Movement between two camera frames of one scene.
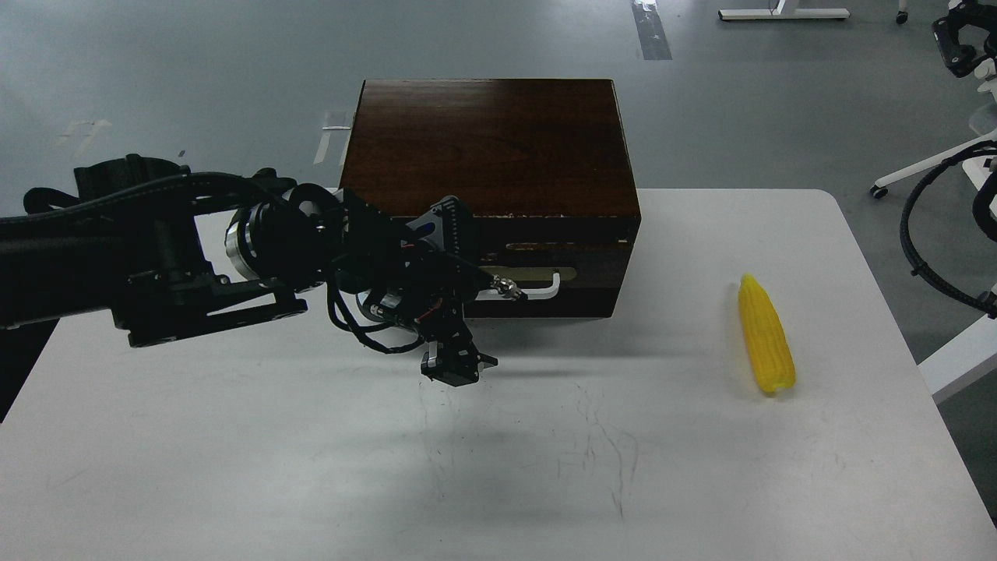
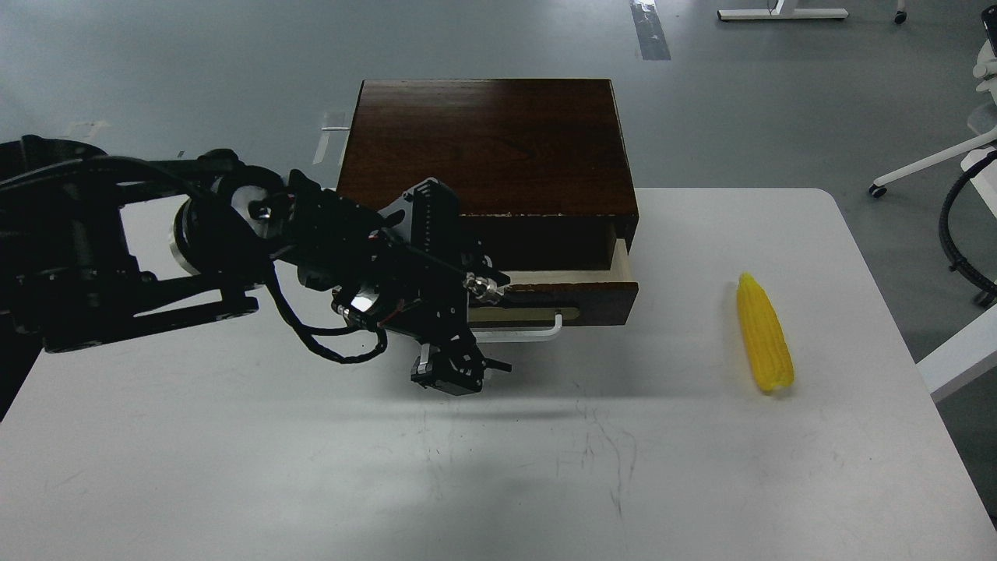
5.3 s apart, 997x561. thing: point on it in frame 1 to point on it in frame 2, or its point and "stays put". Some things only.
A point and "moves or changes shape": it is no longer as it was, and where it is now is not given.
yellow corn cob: x=767 y=335 stays put
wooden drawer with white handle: x=566 y=269 moves or changes shape
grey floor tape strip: x=649 y=30 stays put
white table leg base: x=777 y=12 stays put
